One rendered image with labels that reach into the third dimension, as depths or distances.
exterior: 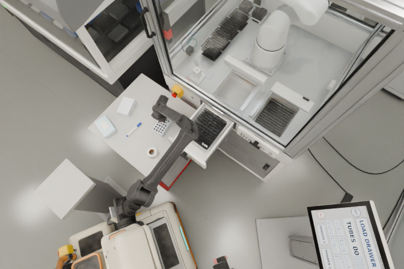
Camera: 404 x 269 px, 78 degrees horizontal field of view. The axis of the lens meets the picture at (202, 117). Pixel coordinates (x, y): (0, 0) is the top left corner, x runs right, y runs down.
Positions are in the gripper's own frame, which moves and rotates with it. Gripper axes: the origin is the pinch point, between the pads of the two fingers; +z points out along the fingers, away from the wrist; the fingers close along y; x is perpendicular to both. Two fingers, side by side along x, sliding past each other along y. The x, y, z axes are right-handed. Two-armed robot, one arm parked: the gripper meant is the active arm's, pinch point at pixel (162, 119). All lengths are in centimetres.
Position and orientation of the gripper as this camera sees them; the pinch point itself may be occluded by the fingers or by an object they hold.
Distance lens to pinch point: 176.5
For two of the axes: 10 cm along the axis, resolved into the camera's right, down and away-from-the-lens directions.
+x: -4.9, 8.1, -3.2
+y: -8.7, -4.4, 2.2
